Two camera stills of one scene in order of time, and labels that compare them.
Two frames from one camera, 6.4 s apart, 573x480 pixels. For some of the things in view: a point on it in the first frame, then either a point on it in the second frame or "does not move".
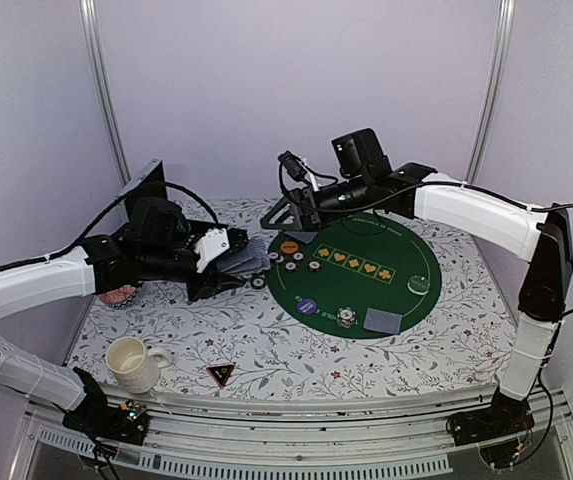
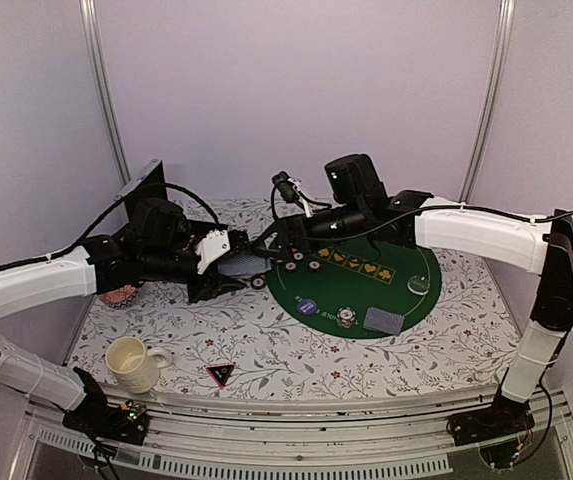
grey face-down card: (383, 321) does not move
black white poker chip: (258, 283) does not move
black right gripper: (303, 203) → (284, 227)
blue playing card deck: (250, 259) does not move
